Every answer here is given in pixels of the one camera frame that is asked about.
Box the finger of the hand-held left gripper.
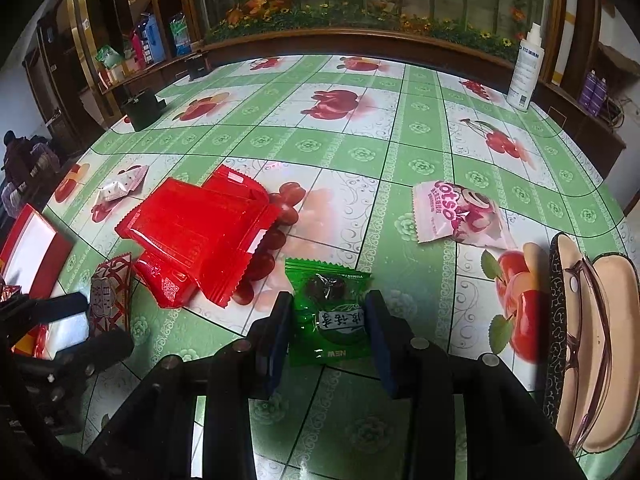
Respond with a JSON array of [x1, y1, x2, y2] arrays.
[[30, 330, 134, 382], [20, 292, 89, 322]]

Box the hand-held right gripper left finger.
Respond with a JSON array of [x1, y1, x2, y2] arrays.
[[85, 291, 294, 480]]

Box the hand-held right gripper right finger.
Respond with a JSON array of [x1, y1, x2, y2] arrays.
[[362, 290, 588, 480]]

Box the red white patterned snack packet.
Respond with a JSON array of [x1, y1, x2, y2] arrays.
[[89, 254, 133, 333]]

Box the green snack packet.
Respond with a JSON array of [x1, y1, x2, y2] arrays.
[[285, 257, 373, 367]]

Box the red shallow cardboard box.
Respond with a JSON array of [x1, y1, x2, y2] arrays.
[[0, 204, 76, 361]]

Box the red transparent snack packet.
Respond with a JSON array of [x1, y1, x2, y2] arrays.
[[200, 165, 271, 211], [132, 255, 201, 309], [115, 177, 279, 306]]

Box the small white pink snack packet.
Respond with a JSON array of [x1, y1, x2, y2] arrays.
[[95, 165, 150, 206]]

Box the purple framed glasses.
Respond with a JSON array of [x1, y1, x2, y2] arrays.
[[562, 255, 626, 453]]

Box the black cup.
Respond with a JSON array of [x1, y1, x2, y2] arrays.
[[122, 89, 166, 128], [185, 52, 211, 81]]

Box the open patterned glasses case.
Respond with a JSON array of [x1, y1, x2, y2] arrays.
[[547, 232, 640, 456]]

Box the green white bag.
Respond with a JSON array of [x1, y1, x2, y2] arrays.
[[96, 45, 123, 71]]

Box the blue package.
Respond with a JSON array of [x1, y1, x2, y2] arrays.
[[132, 12, 166, 66]]

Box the gold mirrored pillar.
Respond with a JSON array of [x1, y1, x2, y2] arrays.
[[70, 0, 126, 93]]

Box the blue green plastic bag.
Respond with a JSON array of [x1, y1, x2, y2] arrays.
[[169, 12, 193, 56]]

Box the white spray bottle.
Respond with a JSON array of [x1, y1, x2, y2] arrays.
[[507, 22, 543, 112]]

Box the purple bottle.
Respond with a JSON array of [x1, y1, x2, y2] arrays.
[[580, 71, 596, 113], [591, 77, 608, 117]]

